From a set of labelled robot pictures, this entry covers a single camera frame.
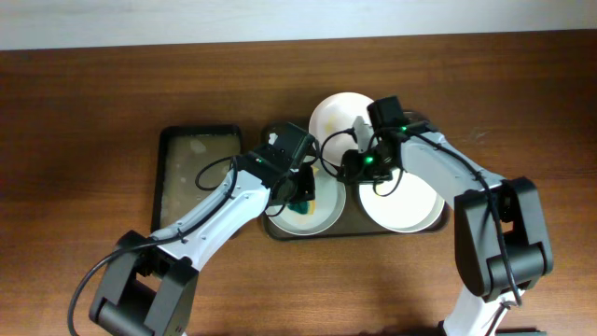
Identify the small black water tray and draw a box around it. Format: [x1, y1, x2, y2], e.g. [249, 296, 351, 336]
[150, 124, 243, 231]

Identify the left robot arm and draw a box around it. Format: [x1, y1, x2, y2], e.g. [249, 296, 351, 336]
[89, 122, 318, 336]

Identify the large brown serving tray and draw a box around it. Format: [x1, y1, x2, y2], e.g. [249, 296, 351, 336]
[261, 164, 450, 242]

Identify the pale green plate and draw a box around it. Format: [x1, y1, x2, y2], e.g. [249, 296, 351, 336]
[358, 169, 445, 233]

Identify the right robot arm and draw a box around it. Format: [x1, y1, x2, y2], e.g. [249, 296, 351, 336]
[340, 96, 553, 335]

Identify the pale blue plate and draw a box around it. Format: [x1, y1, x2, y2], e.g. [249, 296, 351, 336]
[266, 161, 346, 236]

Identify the pale pink plate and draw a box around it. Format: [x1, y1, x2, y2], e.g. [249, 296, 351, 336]
[309, 92, 373, 166]

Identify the green and yellow sponge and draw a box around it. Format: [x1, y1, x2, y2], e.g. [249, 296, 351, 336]
[287, 200, 316, 216]

